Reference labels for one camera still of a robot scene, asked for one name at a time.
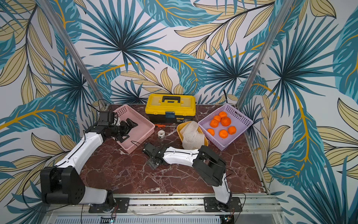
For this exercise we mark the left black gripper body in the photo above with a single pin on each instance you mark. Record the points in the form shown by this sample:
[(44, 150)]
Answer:
[(121, 129)]

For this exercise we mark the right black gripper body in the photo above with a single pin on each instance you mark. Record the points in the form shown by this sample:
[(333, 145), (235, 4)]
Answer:
[(152, 156)]

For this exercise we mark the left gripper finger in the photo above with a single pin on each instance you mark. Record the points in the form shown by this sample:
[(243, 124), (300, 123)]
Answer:
[(121, 137), (130, 125)]

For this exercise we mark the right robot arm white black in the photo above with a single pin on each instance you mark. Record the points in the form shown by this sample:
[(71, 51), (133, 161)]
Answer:
[(210, 167)]

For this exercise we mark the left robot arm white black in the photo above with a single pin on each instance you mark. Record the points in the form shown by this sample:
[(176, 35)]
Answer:
[(62, 183)]

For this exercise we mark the pink plastic basket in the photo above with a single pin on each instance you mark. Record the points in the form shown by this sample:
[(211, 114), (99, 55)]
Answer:
[(138, 134)]

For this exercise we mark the white tape roll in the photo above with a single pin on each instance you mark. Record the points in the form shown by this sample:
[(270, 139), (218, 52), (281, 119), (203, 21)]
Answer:
[(161, 134)]

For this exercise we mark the yellow black toolbox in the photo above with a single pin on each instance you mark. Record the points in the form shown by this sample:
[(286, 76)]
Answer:
[(164, 108)]

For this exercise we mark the yellow oval tray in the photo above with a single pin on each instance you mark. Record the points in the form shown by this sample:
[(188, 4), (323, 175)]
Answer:
[(181, 131)]

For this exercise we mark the purple plastic basket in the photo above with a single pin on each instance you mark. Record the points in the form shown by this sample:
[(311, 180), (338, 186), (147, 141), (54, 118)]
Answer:
[(238, 119)]

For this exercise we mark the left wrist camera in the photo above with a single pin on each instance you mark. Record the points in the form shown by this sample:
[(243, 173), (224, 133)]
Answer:
[(107, 118)]

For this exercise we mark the orange handled screwdriver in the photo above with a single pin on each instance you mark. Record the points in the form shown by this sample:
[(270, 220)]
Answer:
[(163, 126)]

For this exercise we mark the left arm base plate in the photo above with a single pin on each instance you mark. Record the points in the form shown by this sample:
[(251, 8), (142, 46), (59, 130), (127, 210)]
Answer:
[(115, 205)]

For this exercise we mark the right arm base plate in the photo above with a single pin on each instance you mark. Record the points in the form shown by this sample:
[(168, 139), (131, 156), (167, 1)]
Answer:
[(212, 205)]

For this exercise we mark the front aluminium rail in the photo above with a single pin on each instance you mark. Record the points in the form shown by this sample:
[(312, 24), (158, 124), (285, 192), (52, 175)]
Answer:
[(254, 208)]

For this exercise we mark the left aluminium frame post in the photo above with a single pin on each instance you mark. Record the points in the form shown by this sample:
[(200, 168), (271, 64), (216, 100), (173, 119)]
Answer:
[(64, 17)]

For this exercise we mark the aluminium frame post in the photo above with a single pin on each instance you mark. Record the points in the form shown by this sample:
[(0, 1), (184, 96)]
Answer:
[(266, 46), (64, 17)]

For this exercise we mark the right aluminium frame post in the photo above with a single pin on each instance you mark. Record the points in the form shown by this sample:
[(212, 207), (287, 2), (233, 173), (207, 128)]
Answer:
[(266, 46)]

